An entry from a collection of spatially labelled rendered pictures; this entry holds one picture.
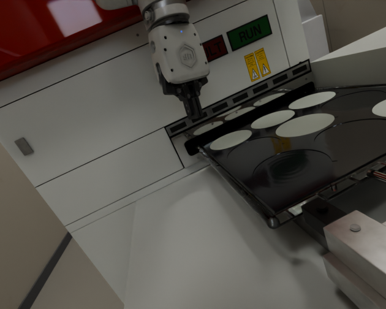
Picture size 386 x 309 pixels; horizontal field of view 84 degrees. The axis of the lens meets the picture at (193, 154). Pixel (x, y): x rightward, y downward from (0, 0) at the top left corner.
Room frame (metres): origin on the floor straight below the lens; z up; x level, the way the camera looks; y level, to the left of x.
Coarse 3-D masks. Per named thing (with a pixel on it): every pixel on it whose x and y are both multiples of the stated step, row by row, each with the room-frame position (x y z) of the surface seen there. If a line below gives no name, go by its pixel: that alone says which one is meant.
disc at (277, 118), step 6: (270, 114) 0.53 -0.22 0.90; (276, 114) 0.50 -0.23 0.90; (282, 114) 0.48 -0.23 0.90; (288, 114) 0.47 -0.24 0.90; (294, 114) 0.45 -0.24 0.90; (258, 120) 0.52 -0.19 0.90; (264, 120) 0.50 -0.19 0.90; (270, 120) 0.48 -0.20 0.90; (276, 120) 0.46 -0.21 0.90; (282, 120) 0.45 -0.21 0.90; (252, 126) 0.49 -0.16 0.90; (258, 126) 0.48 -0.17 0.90; (264, 126) 0.46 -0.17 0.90
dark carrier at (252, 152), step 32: (352, 96) 0.40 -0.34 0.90; (384, 96) 0.34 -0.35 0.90; (352, 128) 0.29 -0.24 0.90; (384, 128) 0.25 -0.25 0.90; (224, 160) 0.38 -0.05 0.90; (256, 160) 0.32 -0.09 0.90; (288, 160) 0.28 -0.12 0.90; (320, 160) 0.25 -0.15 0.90; (352, 160) 0.22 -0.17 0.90; (256, 192) 0.24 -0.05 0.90; (288, 192) 0.21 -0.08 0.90
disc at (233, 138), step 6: (234, 132) 0.51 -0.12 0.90; (240, 132) 0.49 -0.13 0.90; (246, 132) 0.47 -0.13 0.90; (222, 138) 0.51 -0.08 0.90; (228, 138) 0.49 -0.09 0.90; (234, 138) 0.47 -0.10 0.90; (240, 138) 0.45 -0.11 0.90; (246, 138) 0.44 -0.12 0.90; (216, 144) 0.48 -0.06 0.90; (222, 144) 0.46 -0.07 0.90; (228, 144) 0.45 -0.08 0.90; (234, 144) 0.43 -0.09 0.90
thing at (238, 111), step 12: (312, 72) 0.60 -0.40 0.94; (288, 84) 0.59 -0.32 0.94; (300, 84) 0.59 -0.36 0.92; (312, 84) 0.60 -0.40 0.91; (264, 96) 0.58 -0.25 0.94; (276, 96) 0.59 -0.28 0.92; (240, 108) 0.58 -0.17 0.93; (252, 108) 0.58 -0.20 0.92; (216, 120) 0.57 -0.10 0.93; (228, 120) 0.57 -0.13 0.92; (180, 132) 0.58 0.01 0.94; (192, 132) 0.57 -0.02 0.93; (180, 144) 0.56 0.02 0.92; (180, 156) 0.56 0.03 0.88; (192, 156) 0.56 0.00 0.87
